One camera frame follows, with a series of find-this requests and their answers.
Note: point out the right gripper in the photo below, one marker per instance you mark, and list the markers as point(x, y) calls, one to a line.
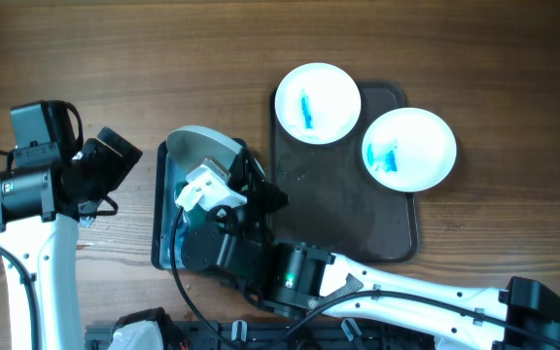
point(252, 180)

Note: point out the dark brown serving tray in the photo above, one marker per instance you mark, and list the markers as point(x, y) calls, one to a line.
point(333, 202)

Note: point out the green yellow sponge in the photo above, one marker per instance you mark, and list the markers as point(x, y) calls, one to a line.
point(184, 192)

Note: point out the white plate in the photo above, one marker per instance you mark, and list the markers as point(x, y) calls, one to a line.
point(199, 150)
point(409, 150)
point(317, 103)

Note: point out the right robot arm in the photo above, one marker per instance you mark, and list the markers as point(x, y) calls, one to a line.
point(300, 281)

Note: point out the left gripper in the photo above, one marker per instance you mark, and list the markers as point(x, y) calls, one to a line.
point(118, 167)

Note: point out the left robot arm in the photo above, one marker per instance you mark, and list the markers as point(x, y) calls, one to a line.
point(42, 208)

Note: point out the black water basin tray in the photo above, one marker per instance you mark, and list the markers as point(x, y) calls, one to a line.
point(169, 181)

